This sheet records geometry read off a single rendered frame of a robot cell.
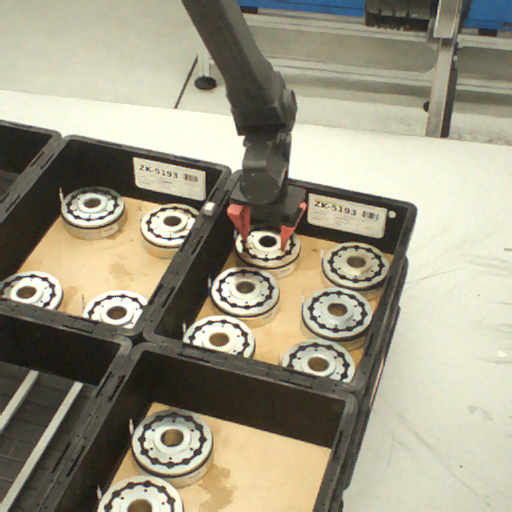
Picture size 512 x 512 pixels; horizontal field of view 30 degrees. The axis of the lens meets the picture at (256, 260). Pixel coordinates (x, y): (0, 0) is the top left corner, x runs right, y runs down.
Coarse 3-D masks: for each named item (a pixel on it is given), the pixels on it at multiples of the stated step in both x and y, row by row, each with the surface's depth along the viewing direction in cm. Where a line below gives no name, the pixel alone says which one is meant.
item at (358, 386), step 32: (224, 192) 147; (320, 192) 148; (352, 192) 147; (192, 256) 136; (384, 288) 131; (160, 320) 126; (384, 320) 127; (192, 352) 122; (224, 352) 122; (320, 384) 118; (352, 384) 118
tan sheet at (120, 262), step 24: (48, 240) 153; (72, 240) 153; (96, 240) 153; (120, 240) 153; (24, 264) 149; (48, 264) 149; (72, 264) 149; (96, 264) 149; (120, 264) 149; (144, 264) 149; (168, 264) 149; (72, 288) 145; (96, 288) 145; (120, 288) 145; (144, 288) 145; (72, 312) 141
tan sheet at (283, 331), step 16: (304, 240) 154; (320, 240) 154; (304, 256) 151; (304, 272) 148; (320, 272) 148; (288, 288) 145; (304, 288) 145; (320, 288) 145; (208, 304) 142; (288, 304) 143; (272, 320) 140; (288, 320) 140; (256, 336) 138; (272, 336) 138; (288, 336) 138; (256, 352) 135; (272, 352) 135; (352, 352) 136
